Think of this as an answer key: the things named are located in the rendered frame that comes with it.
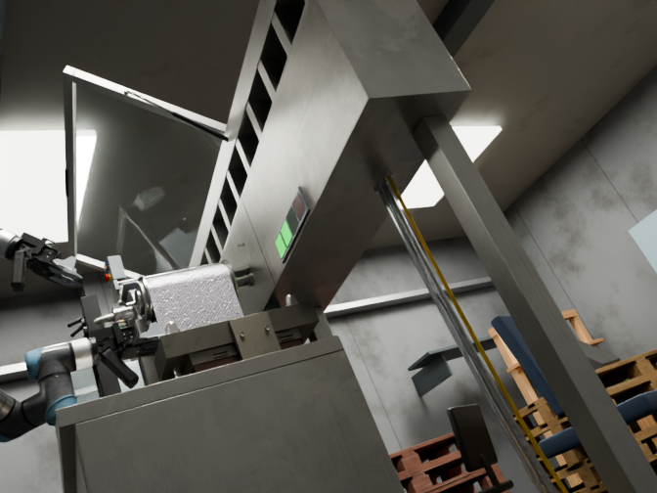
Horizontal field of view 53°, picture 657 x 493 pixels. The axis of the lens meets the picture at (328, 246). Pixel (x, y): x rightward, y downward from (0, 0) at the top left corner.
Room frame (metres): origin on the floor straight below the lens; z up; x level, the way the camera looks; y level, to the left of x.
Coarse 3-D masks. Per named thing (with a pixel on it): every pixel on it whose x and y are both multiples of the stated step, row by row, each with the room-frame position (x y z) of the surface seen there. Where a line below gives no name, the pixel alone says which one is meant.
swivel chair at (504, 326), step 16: (496, 320) 3.02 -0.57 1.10; (512, 320) 3.10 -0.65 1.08; (512, 336) 3.01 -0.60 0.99; (512, 352) 3.02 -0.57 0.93; (528, 352) 3.01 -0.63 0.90; (528, 368) 3.00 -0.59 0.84; (544, 384) 2.99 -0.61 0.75; (640, 400) 2.65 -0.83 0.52; (656, 400) 2.73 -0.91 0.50; (624, 416) 2.69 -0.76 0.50; (640, 416) 2.68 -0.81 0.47; (560, 432) 2.84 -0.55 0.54; (544, 448) 2.88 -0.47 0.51; (560, 448) 2.85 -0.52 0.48
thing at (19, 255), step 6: (18, 252) 1.53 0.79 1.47; (18, 258) 1.52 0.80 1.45; (24, 258) 1.56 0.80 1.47; (18, 264) 1.52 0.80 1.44; (24, 264) 1.57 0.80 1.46; (18, 270) 1.52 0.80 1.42; (18, 276) 1.52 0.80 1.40; (12, 282) 1.51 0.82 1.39; (18, 282) 1.52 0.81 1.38; (24, 282) 1.54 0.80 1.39; (18, 288) 1.53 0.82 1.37
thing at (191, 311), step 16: (224, 288) 1.72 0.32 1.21; (160, 304) 1.63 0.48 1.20; (176, 304) 1.65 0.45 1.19; (192, 304) 1.67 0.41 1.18; (208, 304) 1.69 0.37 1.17; (224, 304) 1.71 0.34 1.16; (160, 320) 1.62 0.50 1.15; (176, 320) 1.64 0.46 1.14; (192, 320) 1.66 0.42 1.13; (208, 320) 1.68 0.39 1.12; (224, 320) 1.70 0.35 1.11
